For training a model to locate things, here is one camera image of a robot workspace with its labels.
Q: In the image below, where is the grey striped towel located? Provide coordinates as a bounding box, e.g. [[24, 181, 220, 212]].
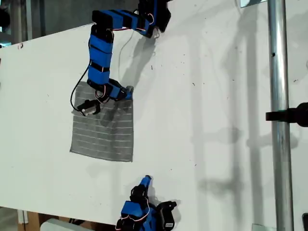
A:
[[69, 81, 134, 163]]

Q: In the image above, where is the wooden table leg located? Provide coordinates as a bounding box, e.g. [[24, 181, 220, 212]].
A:
[[24, 211, 40, 231]]

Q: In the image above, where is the black round object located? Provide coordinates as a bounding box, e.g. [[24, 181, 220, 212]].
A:
[[0, 8, 10, 28]]

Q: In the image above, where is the black clamp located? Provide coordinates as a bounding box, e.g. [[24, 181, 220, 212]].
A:
[[265, 102, 308, 127]]

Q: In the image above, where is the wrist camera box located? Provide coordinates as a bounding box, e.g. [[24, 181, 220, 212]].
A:
[[161, 208, 176, 229], [77, 98, 97, 117]]

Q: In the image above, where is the thin white cable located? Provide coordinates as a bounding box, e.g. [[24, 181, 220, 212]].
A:
[[119, 30, 136, 81]]

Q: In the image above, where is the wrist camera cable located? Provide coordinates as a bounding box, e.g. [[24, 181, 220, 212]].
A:
[[70, 64, 90, 111]]

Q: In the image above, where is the steel post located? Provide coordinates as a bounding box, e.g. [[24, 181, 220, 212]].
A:
[[267, 0, 295, 231]]

